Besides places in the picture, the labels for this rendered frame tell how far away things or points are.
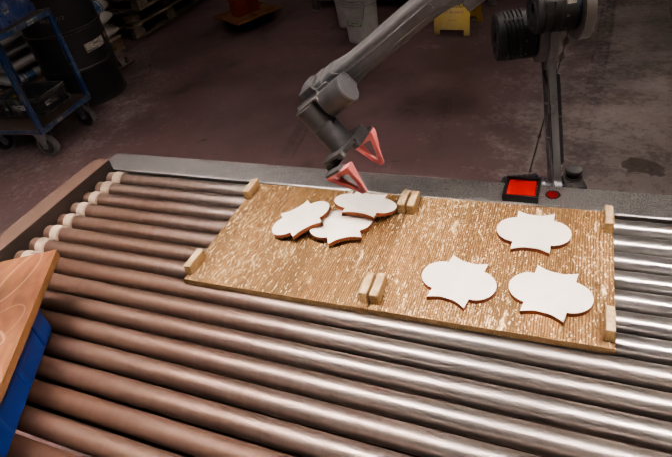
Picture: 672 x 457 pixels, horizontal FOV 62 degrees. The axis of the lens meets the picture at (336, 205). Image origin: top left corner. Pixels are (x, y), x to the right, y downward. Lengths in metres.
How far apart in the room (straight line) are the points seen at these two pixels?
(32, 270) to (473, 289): 0.86
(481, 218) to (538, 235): 0.13
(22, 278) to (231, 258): 0.41
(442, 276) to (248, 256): 0.42
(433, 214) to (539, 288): 0.30
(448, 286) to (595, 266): 0.27
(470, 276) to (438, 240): 0.13
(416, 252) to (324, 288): 0.20
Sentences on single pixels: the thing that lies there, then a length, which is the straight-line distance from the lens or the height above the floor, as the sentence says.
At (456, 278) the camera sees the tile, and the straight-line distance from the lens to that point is 1.07.
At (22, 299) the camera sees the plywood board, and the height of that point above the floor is 1.04.
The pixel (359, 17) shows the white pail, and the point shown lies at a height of 0.22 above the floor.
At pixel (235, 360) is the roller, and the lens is 1.05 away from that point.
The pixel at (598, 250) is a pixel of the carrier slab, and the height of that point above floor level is 0.94.
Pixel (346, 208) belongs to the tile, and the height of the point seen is 0.98.
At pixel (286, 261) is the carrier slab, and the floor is 0.94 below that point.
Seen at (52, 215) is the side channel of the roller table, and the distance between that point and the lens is 1.66.
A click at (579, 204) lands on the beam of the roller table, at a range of 1.30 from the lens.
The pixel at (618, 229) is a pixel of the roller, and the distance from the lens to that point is 1.25.
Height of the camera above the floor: 1.70
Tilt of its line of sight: 36 degrees down
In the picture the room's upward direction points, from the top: 12 degrees counter-clockwise
